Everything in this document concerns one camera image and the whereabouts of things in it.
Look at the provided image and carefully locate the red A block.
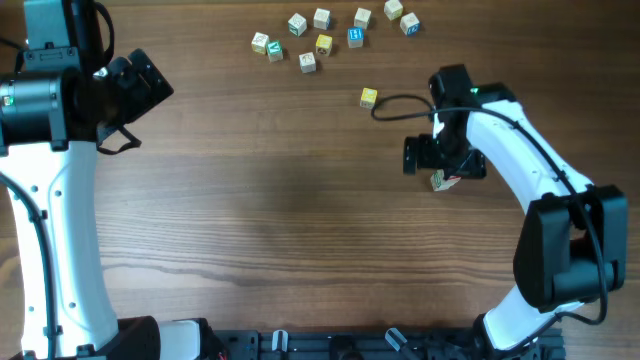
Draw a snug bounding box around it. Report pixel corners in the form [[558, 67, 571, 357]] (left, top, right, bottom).
[[430, 169, 461, 192]]

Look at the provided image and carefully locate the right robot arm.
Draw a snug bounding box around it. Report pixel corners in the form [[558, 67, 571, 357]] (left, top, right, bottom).
[[403, 65, 628, 359]]

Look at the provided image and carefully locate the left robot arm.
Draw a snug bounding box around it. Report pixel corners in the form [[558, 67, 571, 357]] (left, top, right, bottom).
[[1, 1, 219, 359]]

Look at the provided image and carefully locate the yellow top block lower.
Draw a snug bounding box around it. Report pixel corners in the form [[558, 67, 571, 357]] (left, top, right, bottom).
[[360, 88, 378, 109]]

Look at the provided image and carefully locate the blue D block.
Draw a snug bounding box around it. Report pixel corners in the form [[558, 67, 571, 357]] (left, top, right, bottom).
[[400, 13, 421, 36]]

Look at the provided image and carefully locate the yellow edge block far left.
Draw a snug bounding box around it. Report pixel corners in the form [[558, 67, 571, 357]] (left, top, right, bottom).
[[251, 32, 270, 55]]

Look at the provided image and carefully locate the blue H block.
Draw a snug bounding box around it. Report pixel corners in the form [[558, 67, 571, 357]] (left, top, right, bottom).
[[347, 27, 364, 48]]

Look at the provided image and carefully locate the white block yellow side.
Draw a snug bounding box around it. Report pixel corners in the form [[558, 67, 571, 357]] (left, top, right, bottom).
[[384, 0, 404, 21]]

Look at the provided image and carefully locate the green V block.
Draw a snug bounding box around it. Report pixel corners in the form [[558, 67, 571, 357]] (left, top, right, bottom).
[[266, 40, 284, 62]]

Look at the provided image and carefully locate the white block green N side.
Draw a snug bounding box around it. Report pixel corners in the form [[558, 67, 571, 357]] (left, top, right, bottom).
[[354, 8, 372, 30]]

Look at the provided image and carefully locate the yellow top block upper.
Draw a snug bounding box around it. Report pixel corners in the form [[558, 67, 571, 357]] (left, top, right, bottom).
[[315, 34, 333, 56]]

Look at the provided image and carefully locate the white block red side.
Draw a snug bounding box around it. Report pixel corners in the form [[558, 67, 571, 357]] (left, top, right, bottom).
[[299, 52, 317, 73]]

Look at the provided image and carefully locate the teal sided block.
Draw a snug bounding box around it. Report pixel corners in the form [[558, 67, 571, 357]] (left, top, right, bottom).
[[287, 13, 307, 37]]

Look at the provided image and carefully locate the white block blue side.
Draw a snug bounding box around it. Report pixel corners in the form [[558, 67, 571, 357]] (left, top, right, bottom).
[[313, 8, 331, 30]]

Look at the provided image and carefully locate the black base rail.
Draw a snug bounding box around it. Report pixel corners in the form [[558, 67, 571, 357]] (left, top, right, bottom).
[[209, 327, 566, 360]]

